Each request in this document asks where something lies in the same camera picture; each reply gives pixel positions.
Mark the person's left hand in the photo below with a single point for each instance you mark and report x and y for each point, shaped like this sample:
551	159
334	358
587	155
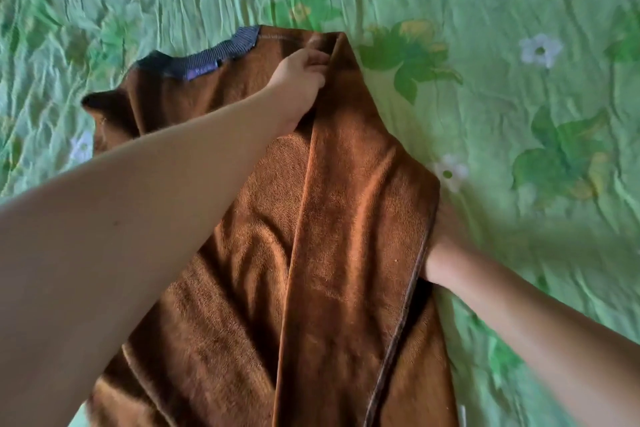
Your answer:
300	86

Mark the person's right hand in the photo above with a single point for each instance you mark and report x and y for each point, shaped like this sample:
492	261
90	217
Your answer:
442	251

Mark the brown fleece garment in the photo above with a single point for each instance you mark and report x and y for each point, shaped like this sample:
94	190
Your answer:
340	241

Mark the person's left forearm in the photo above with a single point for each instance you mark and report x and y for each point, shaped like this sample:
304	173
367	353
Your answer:
125	241

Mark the person's right forearm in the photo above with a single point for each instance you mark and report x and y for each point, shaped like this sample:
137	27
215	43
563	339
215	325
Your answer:
550	341

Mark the green floral bedsheet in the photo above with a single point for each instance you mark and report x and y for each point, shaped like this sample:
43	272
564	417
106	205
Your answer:
500	91

